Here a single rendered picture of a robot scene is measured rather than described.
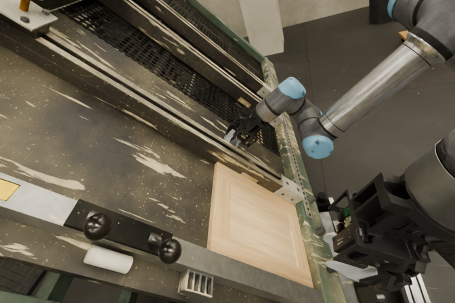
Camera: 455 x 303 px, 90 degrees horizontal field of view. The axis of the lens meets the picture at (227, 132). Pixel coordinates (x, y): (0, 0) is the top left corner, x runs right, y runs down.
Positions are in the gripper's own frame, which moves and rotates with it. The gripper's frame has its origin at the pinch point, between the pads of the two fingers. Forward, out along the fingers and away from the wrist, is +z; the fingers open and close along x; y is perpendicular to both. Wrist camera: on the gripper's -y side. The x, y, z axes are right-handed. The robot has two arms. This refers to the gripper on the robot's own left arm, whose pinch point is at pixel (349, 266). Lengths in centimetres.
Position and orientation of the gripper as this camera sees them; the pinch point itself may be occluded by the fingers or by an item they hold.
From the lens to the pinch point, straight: 45.1
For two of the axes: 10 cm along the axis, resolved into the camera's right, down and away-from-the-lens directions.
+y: -9.6, -2.8, 0.4
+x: -2.2, 6.6, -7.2
